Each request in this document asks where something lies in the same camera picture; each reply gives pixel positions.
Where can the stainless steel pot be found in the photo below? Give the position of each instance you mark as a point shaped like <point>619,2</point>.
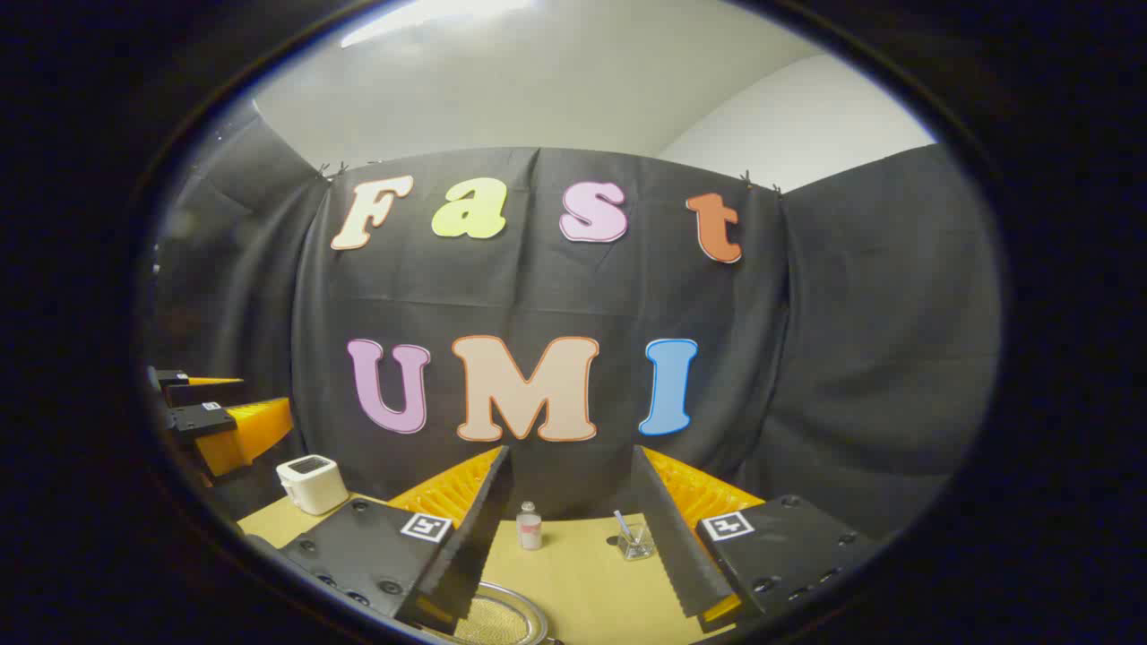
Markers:
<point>529,602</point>

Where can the white toaster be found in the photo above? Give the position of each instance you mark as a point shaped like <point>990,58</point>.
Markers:
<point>314,488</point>

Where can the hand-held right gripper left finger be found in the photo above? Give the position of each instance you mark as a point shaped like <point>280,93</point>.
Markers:
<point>475,537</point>

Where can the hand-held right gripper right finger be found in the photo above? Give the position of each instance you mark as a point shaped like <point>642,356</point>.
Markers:
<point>672,537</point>

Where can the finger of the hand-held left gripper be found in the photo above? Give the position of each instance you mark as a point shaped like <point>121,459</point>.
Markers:
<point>195,419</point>
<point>170,376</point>

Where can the white striped straw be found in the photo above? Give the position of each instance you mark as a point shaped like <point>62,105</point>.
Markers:
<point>621,521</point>

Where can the clear bottle with pink label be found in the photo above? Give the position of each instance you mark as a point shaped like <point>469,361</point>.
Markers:
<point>530,530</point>

